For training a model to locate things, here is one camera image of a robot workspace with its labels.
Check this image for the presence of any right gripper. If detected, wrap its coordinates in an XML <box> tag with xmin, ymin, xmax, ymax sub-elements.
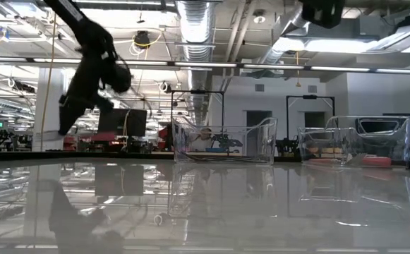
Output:
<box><xmin>300</xmin><ymin>0</ymin><xmax>346</xmax><ymax>30</ymax></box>

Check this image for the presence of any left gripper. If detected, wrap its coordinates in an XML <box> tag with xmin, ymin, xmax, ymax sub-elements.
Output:
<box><xmin>58</xmin><ymin>52</ymin><xmax>116</xmax><ymax>135</ymax></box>

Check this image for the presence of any red cart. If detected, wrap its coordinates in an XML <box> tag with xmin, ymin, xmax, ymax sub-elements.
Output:
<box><xmin>62</xmin><ymin>135</ymin><xmax>79</xmax><ymax>152</ymax></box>

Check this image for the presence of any white building column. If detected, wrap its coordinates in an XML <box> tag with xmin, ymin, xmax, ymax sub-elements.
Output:
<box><xmin>31</xmin><ymin>67</ymin><xmax>68</xmax><ymax>152</ymax></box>

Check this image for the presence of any black ceiling device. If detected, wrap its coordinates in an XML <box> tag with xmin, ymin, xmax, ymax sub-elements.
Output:
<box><xmin>133</xmin><ymin>30</ymin><xmax>152</xmax><ymax>49</ymax></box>

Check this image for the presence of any long ceiling light bar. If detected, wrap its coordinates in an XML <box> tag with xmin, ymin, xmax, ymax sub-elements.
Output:
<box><xmin>0</xmin><ymin>55</ymin><xmax>410</xmax><ymax>75</ymax></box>

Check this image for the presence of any clear plastic bin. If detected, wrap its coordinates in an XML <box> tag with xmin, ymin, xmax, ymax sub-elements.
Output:
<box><xmin>298</xmin><ymin>115</ymin><xmax>410</xmax><ymax>168</ymax></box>
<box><xmin>171</xmin><ymin>115</ymin><xmax>278</xmax><ymax>166</ymax></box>

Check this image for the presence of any person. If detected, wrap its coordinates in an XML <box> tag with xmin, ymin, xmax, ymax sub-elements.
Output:
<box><xmin>189</xmin><ymin>127</ymin><xmax>215</xmax><ymax>152</ymax></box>

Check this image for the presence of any large silver air duct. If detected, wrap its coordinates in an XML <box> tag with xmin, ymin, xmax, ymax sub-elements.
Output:
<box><xmin>259</xmin><ymin>5</ymin><xmax>336</xmax><ymax>77</ymax></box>

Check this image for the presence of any yellow hanging cable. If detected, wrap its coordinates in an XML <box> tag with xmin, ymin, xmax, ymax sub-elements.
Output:
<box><xmin>39</xmin><ymin>10</ymin><xmax>58</xmax><ymax>152</ymax></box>

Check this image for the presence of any black metal frame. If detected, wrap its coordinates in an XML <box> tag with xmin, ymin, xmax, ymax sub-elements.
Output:
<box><xmin>285</xmin><ymin>94</ymin><xmax>336</xmax><ymax>140</ymax></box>

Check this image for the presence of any round silver air duct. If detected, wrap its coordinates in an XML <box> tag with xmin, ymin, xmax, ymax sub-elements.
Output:
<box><xmin>175</xmin><ymin>0</ymin><xmax>217</xmax><ymax>126</ymax></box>

